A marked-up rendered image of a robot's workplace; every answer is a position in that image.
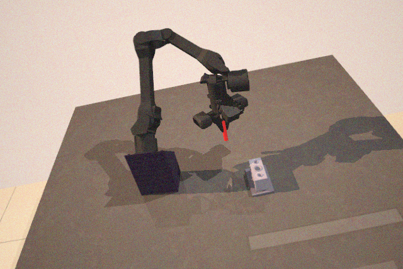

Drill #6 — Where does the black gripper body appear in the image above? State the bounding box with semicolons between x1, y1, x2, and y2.
193;92;248;129

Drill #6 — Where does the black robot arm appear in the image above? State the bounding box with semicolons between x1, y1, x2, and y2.
130;28;249;154

